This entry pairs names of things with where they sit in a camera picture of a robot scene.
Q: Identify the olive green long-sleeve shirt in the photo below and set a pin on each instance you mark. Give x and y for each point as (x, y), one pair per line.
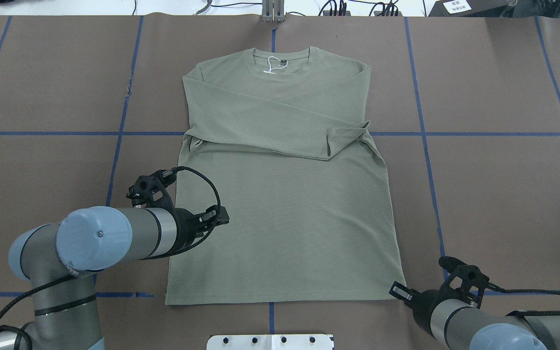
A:
(306, 189)

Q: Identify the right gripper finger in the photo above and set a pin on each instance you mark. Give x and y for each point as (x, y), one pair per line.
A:
(401, 292)

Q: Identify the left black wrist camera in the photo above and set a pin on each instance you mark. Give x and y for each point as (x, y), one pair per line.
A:
(150, 191)

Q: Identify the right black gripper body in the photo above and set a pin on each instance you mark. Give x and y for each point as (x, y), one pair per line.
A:
(421, 305)

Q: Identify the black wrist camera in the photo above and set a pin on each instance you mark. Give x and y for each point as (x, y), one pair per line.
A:
(150, 191)
(465, 282)

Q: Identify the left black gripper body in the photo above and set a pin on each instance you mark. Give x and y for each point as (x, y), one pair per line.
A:
(185, 227)

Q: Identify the white garment tag loop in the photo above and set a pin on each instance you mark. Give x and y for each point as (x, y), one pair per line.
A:
(274, 64)

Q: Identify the white pedestal base plate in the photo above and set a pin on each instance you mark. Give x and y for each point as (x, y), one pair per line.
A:
(316, 341)

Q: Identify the aluminium frame post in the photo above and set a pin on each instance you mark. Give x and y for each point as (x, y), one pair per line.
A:
(273, 11)

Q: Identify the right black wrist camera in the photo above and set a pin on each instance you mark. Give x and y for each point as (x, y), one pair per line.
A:
(465, 282)

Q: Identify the black equipment case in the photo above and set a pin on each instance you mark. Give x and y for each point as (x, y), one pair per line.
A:
(471, 8)

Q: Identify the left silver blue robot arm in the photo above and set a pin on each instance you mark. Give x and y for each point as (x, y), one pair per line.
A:
(60, 312)

